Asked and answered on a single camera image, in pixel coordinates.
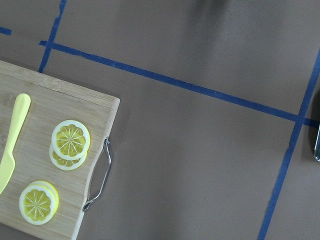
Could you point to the bamboo cutting board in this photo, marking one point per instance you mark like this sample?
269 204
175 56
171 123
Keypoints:
52 101

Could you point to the metal scoop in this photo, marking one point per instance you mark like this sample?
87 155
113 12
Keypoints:
317 143

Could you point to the lemon slice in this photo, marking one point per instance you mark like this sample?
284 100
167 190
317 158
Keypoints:
70 140
39 202

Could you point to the yellow plastic knife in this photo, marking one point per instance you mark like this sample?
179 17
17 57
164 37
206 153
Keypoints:
7 164

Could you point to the upper lemon slice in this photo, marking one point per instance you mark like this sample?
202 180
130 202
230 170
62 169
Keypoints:
70 140

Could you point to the lemon slice underneath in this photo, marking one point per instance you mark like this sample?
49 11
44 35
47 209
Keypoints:
63 164

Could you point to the lower lemon slice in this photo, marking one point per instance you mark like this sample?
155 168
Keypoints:
39 202

